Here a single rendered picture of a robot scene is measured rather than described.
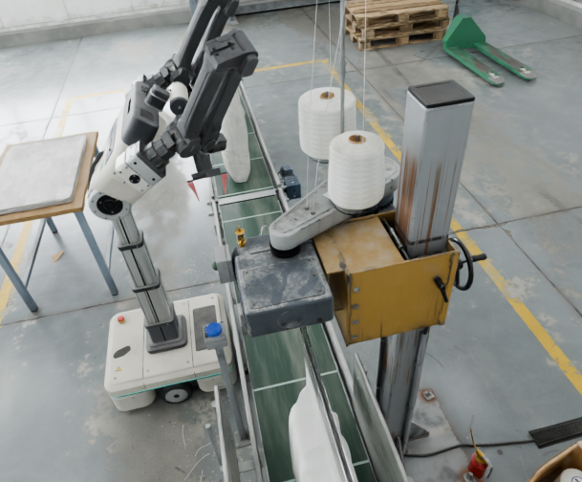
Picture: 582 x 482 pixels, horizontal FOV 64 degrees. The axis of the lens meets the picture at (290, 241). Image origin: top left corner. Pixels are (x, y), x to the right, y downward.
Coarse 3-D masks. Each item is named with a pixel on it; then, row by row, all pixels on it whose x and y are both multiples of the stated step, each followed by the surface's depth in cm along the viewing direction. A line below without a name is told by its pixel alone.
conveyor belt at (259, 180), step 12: (240, 96) 452; (252, 132) 394; (252, 144) 378; (216, 156) 368; (252, 156) 364; (252, 168) 351; (264, 168) 350; (216, 180) 342; (228, 180) 341; (252, 180) 339; (264, 180) 338; (228, 192) 329; (240, 192) 328; (252, 192) 328
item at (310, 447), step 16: (304, 400) 156; (304, 416) 152; (320, 416) 138; (336, 416) 151; (304, 432) 148; (320, 432) 146; (304, 448) 144; (320, 448) 143; (304, 464) 141; (320, 464) 139; (352, 464) 140; (304, 480) 140; (320, 480) 136; (336, 480) 129
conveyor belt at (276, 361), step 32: (224, 224) 302; (256, 224) 300; (256, 352) 225; (288, 352) 224; (320, 352) 223; (256, 384) 212; (288, 384) 211; (288, 416) 199; (352, 416) 197; (288, 448) 189; (352, 448) 187; (288, 480) 179
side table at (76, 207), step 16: (16, 144) 326; (96, 144) 322; (0, 160) 311; (80, 176) 288; (80, 192) 274; (48, 208) 264; (64, 208) 263; (80, 208) 263; (0, 224) 259; (48, 224) 364; (80, 224) 274; (112, 224) 342; (112, 240) 329; (0, 256) 276; (32, 256) 320; (96, 256) 291; (16, 288) 292; (112, 288) 309; (32, 304) 304
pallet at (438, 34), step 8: (416, 24) 652; (424, 24) 649; (432, 24) 646; (352, 32) 646; (376, 32) 638; (384, 32) 636; (392, 32) 638; (424, 32) 626; (432, 32) 628; (440, 32) 630; (352, 40) 654; (360, 40) 618; (368, 40) 620; (400, 40) 628; (408, 40) 639; (416, 40) 637; (424, 40) 635; (432, 40) 636; (360, 48) 625; (368, 48) 627; (376, 48) 628
